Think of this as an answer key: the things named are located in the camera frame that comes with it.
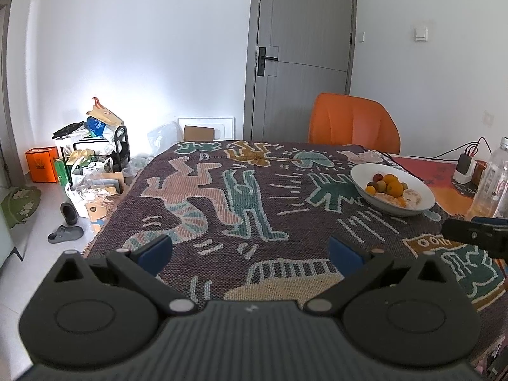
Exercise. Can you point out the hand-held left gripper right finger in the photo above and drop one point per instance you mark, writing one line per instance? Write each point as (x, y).
(343, 256)

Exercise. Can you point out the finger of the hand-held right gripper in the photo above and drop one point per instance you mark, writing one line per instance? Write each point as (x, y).
(476, 234)

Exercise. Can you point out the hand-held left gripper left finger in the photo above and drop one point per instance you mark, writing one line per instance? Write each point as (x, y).
(156, 252)

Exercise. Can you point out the small orange kumquat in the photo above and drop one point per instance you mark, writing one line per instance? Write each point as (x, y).
(370, 191)

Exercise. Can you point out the pink peeled pomelo segment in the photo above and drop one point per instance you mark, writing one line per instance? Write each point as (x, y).
(387, 199)

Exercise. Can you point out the yellow round fruit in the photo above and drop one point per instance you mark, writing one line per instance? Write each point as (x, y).
(381, 185)

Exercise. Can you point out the white bowl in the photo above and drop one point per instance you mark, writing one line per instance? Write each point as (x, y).
(362, 174)

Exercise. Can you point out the large round orange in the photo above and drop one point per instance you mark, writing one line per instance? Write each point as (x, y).
(395, 188)

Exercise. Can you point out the orange with stem dimple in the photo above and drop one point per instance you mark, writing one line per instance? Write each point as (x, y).
(391, 177)

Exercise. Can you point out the clear plastic bottle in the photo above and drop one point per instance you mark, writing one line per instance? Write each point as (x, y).
(492, 182)

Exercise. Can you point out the brown box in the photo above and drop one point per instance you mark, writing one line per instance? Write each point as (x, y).
(479, 172)

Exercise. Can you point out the white black charger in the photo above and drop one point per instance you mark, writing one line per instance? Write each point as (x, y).
(464, 166)

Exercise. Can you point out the red table mat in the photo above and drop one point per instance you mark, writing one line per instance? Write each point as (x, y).
(436, 174)

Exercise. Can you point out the printed woven blanket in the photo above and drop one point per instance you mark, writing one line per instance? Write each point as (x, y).
(278, 206)

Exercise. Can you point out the kraft paper bags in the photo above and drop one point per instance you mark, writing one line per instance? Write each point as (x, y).
(107, 184)

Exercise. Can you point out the grey slipper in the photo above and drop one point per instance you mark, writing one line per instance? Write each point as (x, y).
(65, 233)

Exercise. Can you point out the black slipper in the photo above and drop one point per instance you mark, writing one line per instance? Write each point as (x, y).
(69, 213)

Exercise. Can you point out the white plastic bag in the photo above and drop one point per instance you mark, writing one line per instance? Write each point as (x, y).
(77, 198)

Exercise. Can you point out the black storage rack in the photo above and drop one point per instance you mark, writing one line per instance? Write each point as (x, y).
(122, 147)

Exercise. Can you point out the clear plastic bag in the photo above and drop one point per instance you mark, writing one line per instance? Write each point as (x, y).
(164, 139)

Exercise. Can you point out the green bag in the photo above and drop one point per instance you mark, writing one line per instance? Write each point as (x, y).
(61, 171)

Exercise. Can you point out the cardboard box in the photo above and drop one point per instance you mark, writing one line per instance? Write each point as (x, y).
(198, 133)

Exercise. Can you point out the orange chair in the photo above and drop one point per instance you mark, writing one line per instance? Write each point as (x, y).
(349, 123)

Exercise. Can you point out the blue white bag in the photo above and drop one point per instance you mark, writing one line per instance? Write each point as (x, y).
(97, 127)

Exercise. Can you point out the white board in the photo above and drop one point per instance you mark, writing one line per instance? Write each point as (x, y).
(226, 127)

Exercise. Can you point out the green cushion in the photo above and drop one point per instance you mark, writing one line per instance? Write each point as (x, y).
(20, 206)

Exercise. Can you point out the orange shopping bag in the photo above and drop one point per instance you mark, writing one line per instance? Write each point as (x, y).
(41, 164)

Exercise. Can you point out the brown paper bag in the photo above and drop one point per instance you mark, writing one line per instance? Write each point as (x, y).
(104, 115)

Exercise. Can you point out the black flat item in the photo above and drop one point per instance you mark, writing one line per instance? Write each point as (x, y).
(67, 130)

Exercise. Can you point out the grey door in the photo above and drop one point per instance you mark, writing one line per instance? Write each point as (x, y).
(305, 20)

